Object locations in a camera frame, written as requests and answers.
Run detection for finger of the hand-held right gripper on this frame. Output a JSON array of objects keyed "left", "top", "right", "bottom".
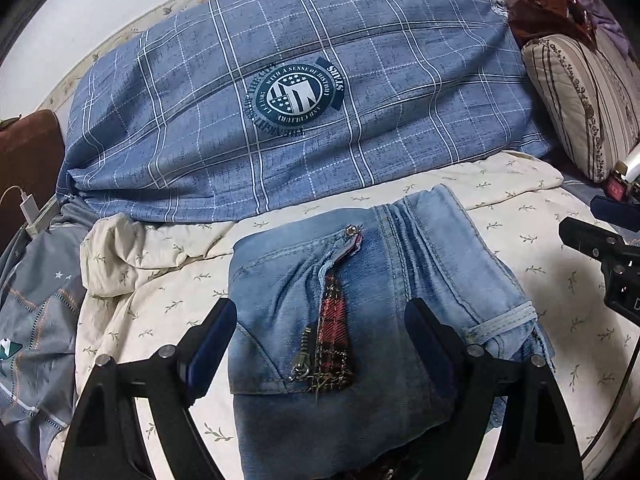
[
  {"left": 590, "top": 195, "right": 640, "bottom": 233},
  {"left": 558, "top": 216, "right": 632, "bottom": 263}
]

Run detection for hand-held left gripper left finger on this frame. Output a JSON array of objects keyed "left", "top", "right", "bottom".
[{"left": 57, "top": 299, "right": 237, "bottom": 480}]

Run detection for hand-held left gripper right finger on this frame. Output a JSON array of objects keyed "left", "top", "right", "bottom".
[{"left": 404, "top": 298, "right": 585, "bottom": 480}]

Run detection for blue denim pants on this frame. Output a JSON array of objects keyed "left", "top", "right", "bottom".
[{"left": 227, "top": 183, "right": 556, "bottom": 480}]

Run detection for small red box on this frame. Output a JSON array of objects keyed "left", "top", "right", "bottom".
[{"left": 605, "top": 160, "right": 634, "bottom": 202}]

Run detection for cream leaf-print bed sheet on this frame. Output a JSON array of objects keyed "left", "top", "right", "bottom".
[{"left": 45, "top": 150, "right": 627, "bottom": 480}]

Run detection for striped floral pillow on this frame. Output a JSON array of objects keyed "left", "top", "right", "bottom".
[{"left": 521, "top": 34, "right": 640, "bottom": 184}]

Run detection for grey patterned duvet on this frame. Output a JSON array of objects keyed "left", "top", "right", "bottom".
[{"left": 0, "top": 195, "right": 108, "bottom": 461}]

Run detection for purple cloth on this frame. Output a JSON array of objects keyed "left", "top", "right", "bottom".
[{"left": 575, "top": 0, "right": 634, "bottom": 57}]

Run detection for brown cloth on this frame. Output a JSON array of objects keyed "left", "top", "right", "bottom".
[{"left": 504, "top": 0, "right": 597, "bottom": 49}]

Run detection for white charger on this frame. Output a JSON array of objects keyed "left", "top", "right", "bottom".
[{"left": 20, "top": 192, "right": 44, "bottom": 237}]

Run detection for blue plaid quilt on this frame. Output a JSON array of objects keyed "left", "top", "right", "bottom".
[{"left": 56, "top": 0, "right": 554, "bottom": 224}]

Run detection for brown headboard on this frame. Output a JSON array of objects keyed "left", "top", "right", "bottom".
[{"left": 0, "top": 109, "right": 66, "bottom": 251}]

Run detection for thin dark cable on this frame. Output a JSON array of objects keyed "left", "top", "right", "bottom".
[{"left": 582, "top": 319, "right": 640, "bottom": 461}]

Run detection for white charger cable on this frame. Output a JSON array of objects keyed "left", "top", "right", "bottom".
[{"left": 0, "top": 186, "right": 27, "bottom": 212}]

